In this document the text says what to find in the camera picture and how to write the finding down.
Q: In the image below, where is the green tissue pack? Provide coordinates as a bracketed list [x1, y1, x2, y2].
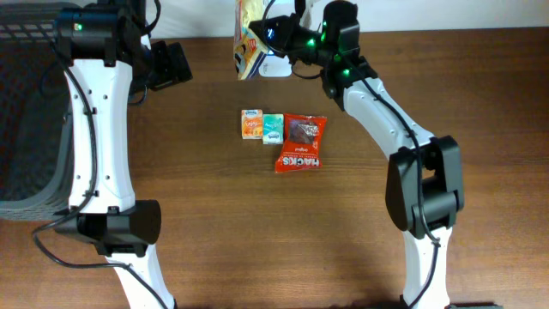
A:
[262, 114, 284, 144]

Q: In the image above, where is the orange tissue pack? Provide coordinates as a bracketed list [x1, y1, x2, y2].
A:
[241, 109, 263, 139]

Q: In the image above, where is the red Hacks candy bag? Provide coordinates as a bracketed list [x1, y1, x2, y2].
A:
[274, 113, 327, 173]

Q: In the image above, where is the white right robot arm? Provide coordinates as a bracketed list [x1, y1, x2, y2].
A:
[250, 1, 464, 308]

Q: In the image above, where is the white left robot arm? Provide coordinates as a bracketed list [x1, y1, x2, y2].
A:
[52, 1, 192, 308]

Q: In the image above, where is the white barcode scanner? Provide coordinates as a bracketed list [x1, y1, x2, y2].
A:
[259, 51, 292, 77]

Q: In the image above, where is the dark grey plastic basket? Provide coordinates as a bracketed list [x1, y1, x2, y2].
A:
[1, 1, 74, 221]

